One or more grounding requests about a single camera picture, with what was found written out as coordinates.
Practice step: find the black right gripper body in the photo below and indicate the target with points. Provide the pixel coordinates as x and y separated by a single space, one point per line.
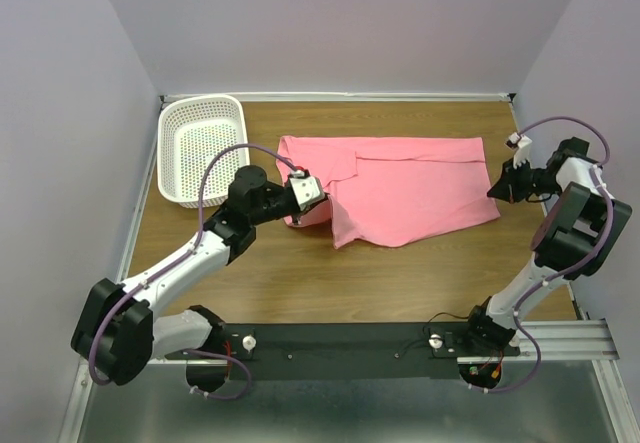
513 183

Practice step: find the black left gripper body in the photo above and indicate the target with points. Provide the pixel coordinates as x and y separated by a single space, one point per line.
288 203

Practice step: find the pink t shirt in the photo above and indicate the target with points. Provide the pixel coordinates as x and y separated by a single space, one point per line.
392 191

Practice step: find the white perforated plastic basket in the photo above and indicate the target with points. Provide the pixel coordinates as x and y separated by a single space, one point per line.
191 132

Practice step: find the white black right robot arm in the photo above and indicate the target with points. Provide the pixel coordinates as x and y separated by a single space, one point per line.
574 239

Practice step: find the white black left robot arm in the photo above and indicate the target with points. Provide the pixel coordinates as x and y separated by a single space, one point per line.
252 200

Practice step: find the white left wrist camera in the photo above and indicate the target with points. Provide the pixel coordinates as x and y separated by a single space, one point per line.
307 189

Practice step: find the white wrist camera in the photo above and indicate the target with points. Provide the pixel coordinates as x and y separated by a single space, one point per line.
520 144
307 189

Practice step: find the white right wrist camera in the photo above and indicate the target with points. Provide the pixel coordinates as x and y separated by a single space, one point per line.
520 144

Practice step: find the aluminium frame rail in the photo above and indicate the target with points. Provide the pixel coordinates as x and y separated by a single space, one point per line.
565 343

